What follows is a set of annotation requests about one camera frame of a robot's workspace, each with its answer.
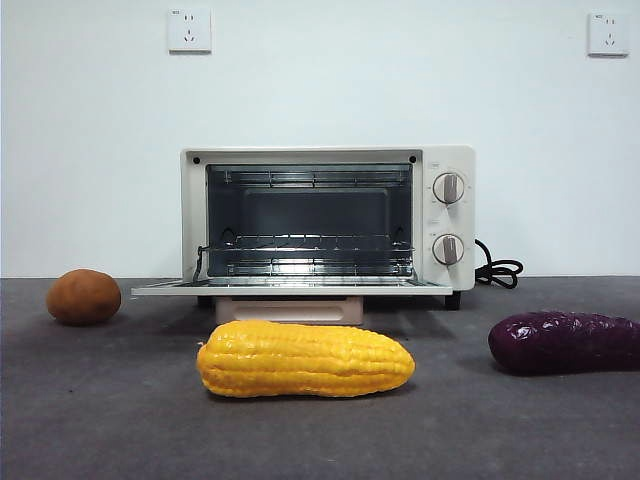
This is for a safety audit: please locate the glass oven door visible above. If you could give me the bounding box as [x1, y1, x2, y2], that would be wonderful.
[130, 278, 454, 298]

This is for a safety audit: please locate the beige oven door handle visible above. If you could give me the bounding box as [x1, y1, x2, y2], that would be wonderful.
[215, 295, 366, 324]

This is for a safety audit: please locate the brown potato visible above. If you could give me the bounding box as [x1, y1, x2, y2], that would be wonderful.
[46, 268, 122, 327]

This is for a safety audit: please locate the white toaster oven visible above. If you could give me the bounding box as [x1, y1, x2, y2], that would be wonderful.
[179, 144, 476, 312]

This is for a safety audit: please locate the beige oven knob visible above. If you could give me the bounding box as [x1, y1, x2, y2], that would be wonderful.
[432, 172, 469, 206]
[432, 233, 466, 267]

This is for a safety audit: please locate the purple sweet potato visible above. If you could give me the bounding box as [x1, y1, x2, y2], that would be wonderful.
[488, 310, 640, 376]

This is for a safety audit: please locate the yellow corn cob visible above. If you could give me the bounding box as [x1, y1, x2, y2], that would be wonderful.
[196, 319, 416, 400]

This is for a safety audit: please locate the metal wire oven rack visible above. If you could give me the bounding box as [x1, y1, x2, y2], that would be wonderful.
[196, 233, 417, 276]

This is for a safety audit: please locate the black oven power cable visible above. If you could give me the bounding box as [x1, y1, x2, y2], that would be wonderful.
[473, 238, 525, 291]

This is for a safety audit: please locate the white wall socket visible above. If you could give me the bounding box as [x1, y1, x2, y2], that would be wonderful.
[587, 10, 630, 58]
[168, 7, 212, 55]

